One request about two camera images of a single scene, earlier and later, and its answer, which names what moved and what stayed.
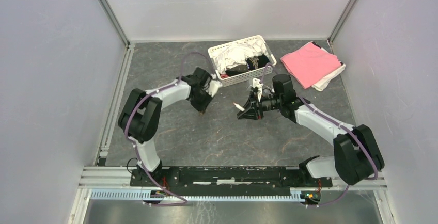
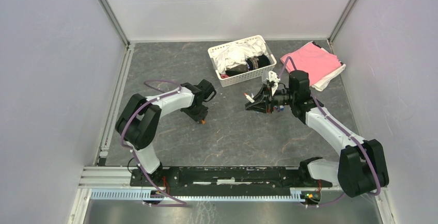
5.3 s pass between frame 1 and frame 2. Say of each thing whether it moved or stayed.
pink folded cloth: stayed
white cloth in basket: stayed
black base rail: stayed
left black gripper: moved
